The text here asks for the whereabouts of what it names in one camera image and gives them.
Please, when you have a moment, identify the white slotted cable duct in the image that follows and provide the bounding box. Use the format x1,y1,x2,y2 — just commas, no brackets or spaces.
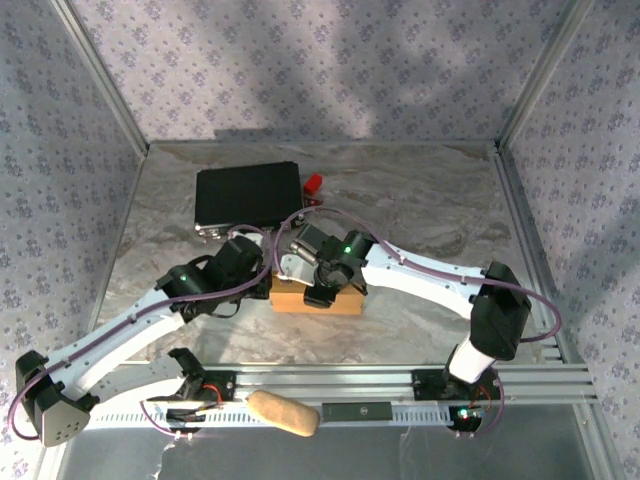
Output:
72,404,464,429

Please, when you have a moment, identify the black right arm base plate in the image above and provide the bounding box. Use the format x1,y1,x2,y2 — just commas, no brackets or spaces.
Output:
410,368,503,403

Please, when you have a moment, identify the black case with metal handle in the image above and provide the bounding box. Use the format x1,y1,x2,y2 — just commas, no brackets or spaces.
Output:
193,160,306,244

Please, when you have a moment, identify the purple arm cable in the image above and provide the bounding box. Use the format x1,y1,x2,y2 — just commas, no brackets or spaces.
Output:
274,206,562,441
9,227,276,441

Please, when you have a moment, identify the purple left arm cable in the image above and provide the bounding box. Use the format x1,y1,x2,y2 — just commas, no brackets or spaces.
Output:
9,227,276,441

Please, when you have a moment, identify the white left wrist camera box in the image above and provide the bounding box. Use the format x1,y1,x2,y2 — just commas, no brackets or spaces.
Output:
229,224,267,246

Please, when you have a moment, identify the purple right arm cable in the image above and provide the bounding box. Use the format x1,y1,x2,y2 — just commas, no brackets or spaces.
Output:
274,206,562,441

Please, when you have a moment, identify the aluminium table side rail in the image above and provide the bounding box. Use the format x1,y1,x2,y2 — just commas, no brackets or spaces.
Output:
492,142,584,364

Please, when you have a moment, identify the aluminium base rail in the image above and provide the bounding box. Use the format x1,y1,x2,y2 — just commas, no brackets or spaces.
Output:
52,363,599,406

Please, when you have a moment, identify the brown cardboard paper box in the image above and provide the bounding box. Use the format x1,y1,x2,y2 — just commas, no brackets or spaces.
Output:
268,273,365,316

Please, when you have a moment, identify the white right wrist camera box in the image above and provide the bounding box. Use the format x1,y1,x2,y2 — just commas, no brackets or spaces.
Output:
279,252,314,287

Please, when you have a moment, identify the black right controller board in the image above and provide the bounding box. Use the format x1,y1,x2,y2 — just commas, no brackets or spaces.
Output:
447,405,484,434

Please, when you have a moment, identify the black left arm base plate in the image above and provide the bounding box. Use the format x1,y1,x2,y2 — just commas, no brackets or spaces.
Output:
145,370,237,403

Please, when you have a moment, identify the black bar on rail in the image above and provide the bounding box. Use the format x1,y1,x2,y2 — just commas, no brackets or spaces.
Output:
321,401,394,422

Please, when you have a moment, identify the white torn tape strip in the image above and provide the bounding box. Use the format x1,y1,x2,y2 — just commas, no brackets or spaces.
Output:
148,439,175,480

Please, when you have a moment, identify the aluminium corner post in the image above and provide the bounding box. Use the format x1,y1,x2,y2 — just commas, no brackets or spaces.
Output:
49,0,151,152
497,0,597,151

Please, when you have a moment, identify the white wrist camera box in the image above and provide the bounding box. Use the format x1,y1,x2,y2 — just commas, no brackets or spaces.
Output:
279,252,314,287
229,224,267,246

